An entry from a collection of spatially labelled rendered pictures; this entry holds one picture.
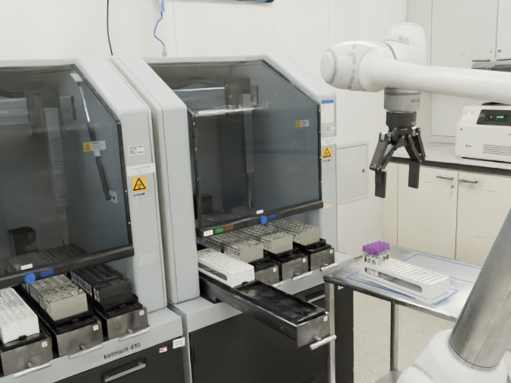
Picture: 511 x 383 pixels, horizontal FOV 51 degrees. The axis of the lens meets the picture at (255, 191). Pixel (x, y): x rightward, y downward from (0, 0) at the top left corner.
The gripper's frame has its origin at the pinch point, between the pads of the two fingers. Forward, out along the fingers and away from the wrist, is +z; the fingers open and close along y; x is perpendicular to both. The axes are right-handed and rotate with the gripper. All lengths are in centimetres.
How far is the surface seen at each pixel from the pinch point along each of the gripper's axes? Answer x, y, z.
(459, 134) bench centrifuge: 118, 218, 26
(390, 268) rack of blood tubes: 17.3, 21.2, 34.9
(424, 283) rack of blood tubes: 2.3, 18.6, 34.1
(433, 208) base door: 133, 215, 82
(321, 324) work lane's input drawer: 18.0, -9.4, 44.8
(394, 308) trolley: 39, 53, 69
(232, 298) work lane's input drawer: 51, -19, 46
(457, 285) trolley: 3, 37, 41
